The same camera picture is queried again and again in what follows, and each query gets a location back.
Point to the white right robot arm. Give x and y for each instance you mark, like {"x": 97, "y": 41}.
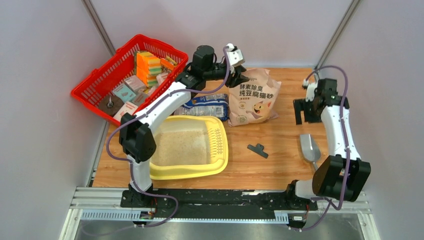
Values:
{"x": 343, "y": 173}

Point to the brown round disc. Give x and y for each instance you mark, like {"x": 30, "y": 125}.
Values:
{"x": 110, "y": 105}

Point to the blue chips bag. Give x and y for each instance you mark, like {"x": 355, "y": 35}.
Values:
{"x": 214, "y": 105}

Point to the yellow plastic litter box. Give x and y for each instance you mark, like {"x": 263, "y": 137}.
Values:
{"x": 189, "y": 147}

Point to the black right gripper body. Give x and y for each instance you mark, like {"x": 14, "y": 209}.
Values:
{"x": 311, "y": 115}

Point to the metal litter scoop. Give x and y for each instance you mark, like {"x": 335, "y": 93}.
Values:
{"x": 310, "y": 150}

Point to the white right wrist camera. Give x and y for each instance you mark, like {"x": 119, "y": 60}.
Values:
{"x": 310, "y": 90}

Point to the teal small box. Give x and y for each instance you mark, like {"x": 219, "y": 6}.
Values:
{"x": 123, "y": 92}

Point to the black bag clip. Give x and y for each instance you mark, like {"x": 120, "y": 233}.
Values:
{"x": 258, "y": 149}

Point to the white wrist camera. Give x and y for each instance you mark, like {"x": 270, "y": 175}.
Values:
{"x": 310, "y": 90}
{"x": 233, "y": 57}

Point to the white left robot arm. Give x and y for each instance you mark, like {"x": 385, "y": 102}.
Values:
{"x": 136, "y": 132}

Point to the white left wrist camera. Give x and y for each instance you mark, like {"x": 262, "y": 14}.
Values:
{"x": 233, "y": 57}

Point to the orange yellow sponge pack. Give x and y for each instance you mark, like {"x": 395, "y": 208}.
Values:
{"x": 147, "y": 67}

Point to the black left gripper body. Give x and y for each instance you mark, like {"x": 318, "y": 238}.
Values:
{"x": 222, "y": 72}

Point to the grey pink small box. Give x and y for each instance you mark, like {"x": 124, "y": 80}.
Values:
{"x": 135, "y": 84}

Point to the pink cat litter bag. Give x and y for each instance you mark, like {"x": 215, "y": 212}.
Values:
{"x": 253, "y": 101}

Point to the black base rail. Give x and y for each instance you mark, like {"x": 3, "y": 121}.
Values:
{"x": 215, "y": 203}

